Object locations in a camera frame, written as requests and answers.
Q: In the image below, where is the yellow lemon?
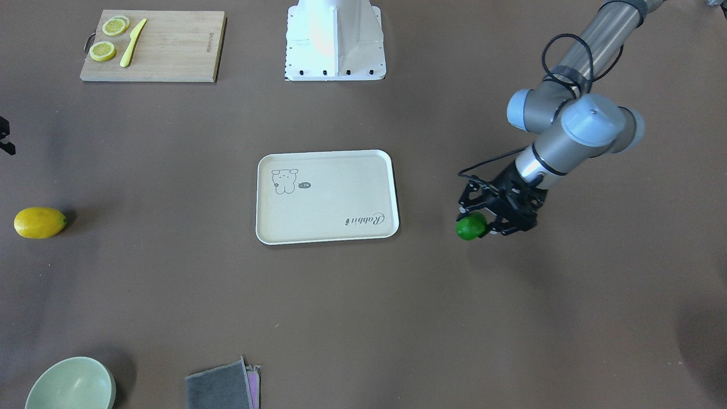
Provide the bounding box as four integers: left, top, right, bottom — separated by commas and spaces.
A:
14, 207, 67, 239

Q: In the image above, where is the mint green bowl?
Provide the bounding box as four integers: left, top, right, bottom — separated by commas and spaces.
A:
25, 357, 116, 408

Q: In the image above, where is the wooden cutting board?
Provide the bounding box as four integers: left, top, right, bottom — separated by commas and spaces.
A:
80, 9, 227, 83

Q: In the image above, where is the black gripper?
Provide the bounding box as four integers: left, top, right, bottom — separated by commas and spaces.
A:
458, 161, 548, 236

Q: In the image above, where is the grey folded cloth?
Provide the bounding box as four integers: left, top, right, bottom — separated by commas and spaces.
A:
185, 357, 261, 408

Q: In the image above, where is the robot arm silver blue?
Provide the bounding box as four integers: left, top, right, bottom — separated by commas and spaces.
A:
456, 1, 662, 240

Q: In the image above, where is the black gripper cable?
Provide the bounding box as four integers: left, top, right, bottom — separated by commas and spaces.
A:
458, 33, 625, 188

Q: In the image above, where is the beige rabbit tray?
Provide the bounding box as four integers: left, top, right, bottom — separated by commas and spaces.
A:
256, 149, 400, 245

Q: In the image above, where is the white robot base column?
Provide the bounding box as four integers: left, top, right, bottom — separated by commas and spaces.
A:
284, 1, 387, 81

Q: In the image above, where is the lemon slice near handle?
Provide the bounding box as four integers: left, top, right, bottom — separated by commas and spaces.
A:
87, 41, 116, 62

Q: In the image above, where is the green lime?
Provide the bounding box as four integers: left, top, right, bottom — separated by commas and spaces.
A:
456, 212, 489, 241

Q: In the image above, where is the yellow plastic knife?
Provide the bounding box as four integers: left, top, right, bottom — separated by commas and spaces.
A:
119, 18, 148, 68

